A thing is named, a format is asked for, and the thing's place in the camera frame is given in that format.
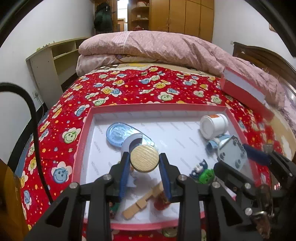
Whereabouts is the green cartoon lighter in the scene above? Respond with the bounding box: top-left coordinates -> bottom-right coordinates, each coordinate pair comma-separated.
108,201 -> 116,219

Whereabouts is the red printed blanket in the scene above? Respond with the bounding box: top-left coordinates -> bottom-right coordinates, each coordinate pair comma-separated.
20,66 -> 285,241

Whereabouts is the red cardboard box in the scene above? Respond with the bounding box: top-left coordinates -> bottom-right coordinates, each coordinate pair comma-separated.
70,103 -> 262,231

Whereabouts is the brown wooden furniture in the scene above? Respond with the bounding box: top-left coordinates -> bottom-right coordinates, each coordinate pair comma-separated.
0,160 -> 28,241

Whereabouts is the silver metal clip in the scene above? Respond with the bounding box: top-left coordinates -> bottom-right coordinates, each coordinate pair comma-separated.
252,185 -> 273,240

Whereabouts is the blue transparent correction tape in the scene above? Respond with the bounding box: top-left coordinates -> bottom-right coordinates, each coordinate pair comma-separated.
106,123 -> 155,149

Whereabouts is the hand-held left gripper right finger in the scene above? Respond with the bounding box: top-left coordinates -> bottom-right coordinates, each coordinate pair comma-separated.
159,152 -> 264,241

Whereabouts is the pink quilt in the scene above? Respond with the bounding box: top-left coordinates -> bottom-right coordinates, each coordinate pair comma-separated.
76,31 -> 296,121

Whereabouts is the red and gold toy figure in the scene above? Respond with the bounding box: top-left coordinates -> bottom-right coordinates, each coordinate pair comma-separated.
154,192 -> 171,210

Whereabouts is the beige wooden shelf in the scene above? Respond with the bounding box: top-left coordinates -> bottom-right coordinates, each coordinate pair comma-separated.
26,37 -> 89,109

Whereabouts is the round wooden disc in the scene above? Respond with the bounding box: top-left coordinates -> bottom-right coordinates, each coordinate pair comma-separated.
130,144 -> 160,172

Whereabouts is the wooden puzzle piece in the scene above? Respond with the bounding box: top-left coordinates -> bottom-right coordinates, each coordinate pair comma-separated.
122,182 -> 163,220

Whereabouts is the green headed toy figure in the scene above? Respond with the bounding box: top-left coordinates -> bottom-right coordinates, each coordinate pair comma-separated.
190,159 -> 215,184

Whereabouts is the black cable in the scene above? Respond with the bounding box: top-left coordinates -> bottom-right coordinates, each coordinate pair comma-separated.
0,82 -> 53,207

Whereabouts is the dark hanging coat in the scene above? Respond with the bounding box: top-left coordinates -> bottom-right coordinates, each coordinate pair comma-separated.
94,2 -> 114,36

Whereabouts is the red cardboard box lid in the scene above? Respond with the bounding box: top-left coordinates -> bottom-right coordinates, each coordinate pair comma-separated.
220,67 -> 275,121

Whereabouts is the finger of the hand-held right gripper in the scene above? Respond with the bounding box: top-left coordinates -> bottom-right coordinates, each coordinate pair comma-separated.
242,143 -> 296,186
214,161 -> 257,202

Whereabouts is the wooden wardrobe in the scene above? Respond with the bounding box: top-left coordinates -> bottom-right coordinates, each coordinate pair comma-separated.
149,0 -> 214,42

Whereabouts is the white charger plug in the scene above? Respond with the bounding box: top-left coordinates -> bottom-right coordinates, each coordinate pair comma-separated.
121,134 -> 144,188

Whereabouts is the white pill bottle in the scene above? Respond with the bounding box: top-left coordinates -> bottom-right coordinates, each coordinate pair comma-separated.
199,113 -> 229,140

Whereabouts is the grey metal bracket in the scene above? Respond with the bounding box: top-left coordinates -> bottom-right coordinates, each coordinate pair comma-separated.
216,136 -> 248,171

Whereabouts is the dark wooden headboard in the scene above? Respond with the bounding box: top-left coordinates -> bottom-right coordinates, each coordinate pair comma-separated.
232,42 -> 296,77

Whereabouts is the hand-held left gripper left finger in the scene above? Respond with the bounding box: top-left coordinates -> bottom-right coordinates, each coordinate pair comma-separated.
23,152 -> 131,241

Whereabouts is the wooden corner shelf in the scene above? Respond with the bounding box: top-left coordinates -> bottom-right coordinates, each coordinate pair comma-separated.
128,0 -> 151,32

